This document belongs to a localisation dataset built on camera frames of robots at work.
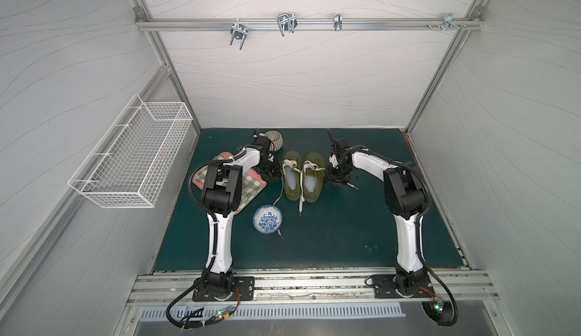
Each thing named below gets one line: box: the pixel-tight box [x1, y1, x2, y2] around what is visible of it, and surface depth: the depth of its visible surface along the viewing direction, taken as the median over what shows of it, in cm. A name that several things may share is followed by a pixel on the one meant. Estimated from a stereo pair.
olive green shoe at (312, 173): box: [298, 151, 327, 217], surface depth 98 cm
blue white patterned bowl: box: [252, 204, 283, 235], surface depth 89 cm
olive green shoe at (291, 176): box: [272, 150, 302, 206], surface depth 99 cm
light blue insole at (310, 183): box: [305, 174, 317, 193], surface depth 98 cm
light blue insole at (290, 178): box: [285, 166, 297, 191], surface depth 100 cm
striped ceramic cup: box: [264, 130, 283, 152], surface depth 113 cm
